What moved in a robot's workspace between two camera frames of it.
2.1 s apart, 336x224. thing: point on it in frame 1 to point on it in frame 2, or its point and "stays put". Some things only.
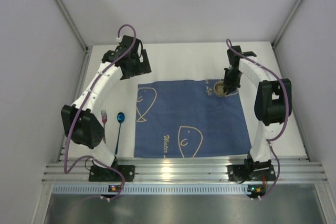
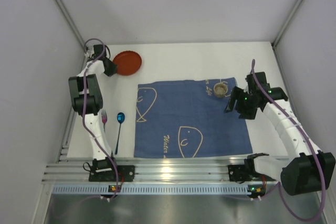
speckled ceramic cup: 219,88 stays put
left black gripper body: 137,69 to 109,66
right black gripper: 231,76 to 237,99
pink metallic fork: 104,120 stays put
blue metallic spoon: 121,118 stays put
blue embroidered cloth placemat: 187,118 stays put
